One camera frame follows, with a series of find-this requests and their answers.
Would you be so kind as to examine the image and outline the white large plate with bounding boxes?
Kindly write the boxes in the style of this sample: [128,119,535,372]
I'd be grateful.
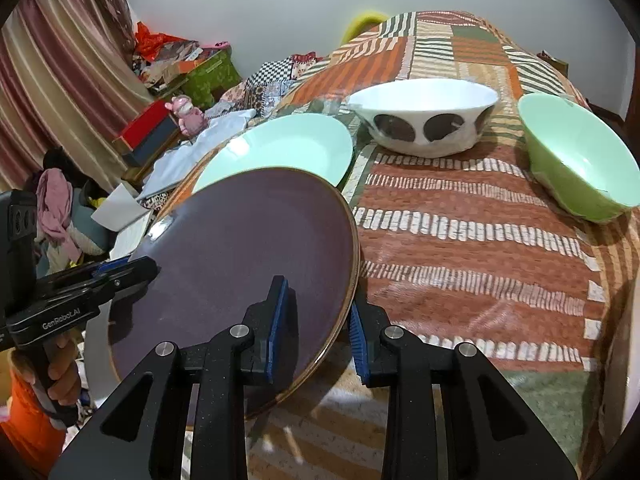
[84,302,120,408]

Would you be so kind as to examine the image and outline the dark purple plate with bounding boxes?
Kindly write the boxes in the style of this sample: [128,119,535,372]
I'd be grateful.
[108,168,360,418]

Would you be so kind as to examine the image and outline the mint green plate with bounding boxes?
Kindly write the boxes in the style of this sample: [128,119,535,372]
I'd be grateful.
[193,113,352,192]

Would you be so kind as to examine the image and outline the left hand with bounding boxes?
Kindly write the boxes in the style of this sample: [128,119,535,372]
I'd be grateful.
[10,330,81,406]

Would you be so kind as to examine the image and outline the pink cloth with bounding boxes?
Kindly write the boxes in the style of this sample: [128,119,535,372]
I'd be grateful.
[36,168,81,262]

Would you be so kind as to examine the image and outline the white folded cloth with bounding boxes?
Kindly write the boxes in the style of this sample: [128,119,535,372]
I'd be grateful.
[138,108,256,202]

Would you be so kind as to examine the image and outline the dark blue box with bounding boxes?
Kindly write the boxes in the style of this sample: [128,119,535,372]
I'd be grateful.
[122,117,180,167]

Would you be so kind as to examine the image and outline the red box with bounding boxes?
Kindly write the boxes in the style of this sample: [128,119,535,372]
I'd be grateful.
[112,100,169,155]

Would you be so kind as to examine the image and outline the pink rabbit figurine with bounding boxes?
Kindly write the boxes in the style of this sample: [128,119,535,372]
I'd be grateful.
[165,94,208,139]

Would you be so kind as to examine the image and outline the patchwork striped bed cover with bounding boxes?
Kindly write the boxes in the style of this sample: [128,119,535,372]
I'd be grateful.
[273,11,639,477]

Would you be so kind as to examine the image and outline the striped brown curtain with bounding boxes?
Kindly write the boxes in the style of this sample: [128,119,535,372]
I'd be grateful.
[1,0,152,190]

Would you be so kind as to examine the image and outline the green storage box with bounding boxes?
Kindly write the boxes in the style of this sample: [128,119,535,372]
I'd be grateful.
[180,50,241,110]

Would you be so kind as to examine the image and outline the red plastic bag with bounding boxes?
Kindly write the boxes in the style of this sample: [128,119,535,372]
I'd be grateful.
[134,21,183,62]

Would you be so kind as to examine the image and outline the checkered patchwork blanket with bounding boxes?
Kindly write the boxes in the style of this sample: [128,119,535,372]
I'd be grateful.
[205,52,330,119]

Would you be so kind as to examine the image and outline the green bowl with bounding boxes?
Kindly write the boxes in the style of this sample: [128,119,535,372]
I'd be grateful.
[518,93,639,223]

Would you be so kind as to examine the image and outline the white bowl with dark spots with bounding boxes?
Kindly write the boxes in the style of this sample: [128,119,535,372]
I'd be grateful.
[344,78,499,158]

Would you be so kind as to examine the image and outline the yellow foam tube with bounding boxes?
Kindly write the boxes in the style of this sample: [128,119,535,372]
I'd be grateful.
[341,11,388,44]

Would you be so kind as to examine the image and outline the brown cardboard box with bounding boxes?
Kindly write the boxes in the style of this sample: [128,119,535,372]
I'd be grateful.
[537,51,570,78]

